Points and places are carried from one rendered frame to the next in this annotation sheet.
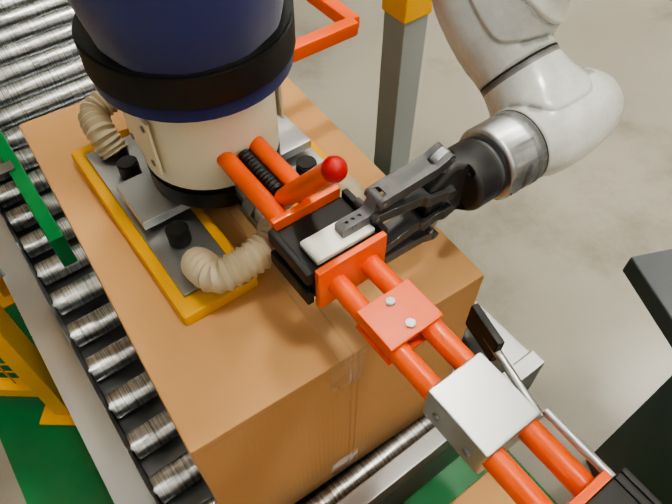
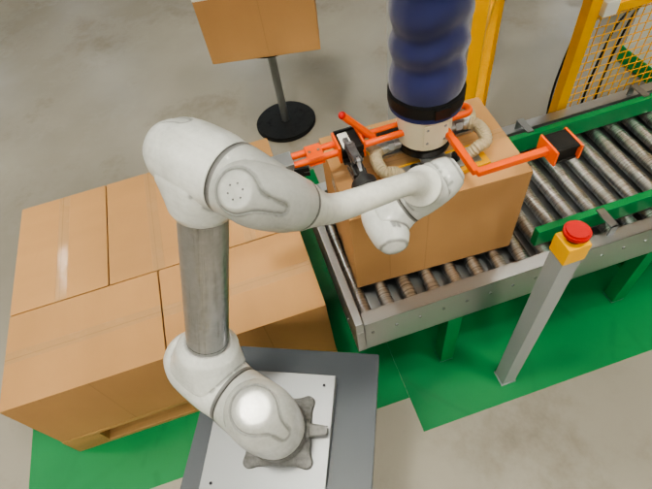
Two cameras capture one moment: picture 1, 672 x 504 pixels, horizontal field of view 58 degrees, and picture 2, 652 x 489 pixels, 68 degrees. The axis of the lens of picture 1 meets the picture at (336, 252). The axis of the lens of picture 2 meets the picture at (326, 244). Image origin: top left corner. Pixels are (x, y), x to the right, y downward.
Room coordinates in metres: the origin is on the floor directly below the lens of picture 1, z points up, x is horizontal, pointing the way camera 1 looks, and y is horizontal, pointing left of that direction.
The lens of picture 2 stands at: (0.79, -1.04, 2.09)
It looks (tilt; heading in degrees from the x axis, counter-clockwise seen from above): 53 degrees down; 118
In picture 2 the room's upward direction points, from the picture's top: 11 degrees counter-clockwise
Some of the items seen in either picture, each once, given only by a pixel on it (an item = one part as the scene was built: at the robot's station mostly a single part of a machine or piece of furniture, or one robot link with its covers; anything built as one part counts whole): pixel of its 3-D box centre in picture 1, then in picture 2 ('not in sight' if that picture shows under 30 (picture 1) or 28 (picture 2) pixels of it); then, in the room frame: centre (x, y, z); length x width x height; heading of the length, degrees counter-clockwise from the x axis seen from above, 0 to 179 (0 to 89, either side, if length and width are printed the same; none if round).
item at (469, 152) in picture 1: (451, 185); (362, 180); (0.46, -0.13, 1.07); 0.09 x 0.07 x 0.08; 127
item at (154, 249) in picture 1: (155, 206); not in sight; (0.52, 0.23, 0.97); 0.34 x 0.10 x 0.05; 37
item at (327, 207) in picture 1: (328, 245); (348, 144); (0.37, 0.01, 1.08); 0.10 x 0.08 x 0.06; 127
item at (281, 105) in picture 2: not in sight; (277, 83); (-0.55, 1.23, 0.31); 0.40 x 0.40 x 0.62
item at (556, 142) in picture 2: not in sight; (559, 146); (0.97, 0.13, 1.08); 0.09 x 0.08 x 0.05; 127
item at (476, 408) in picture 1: (478, 412); (281, 166); (0.20, -0.12, 1.07); 0.07 x 0.07 x 0.04; 37
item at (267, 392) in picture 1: (245, 275); (416, 193); (0.56, 0.15, 0.75); 0.60 x 0.40 x 0.40; 34
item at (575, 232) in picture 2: not in sight; (575, 234); (1.04, -0.13, 1.02); 0.07 x 0.07 x 0.04
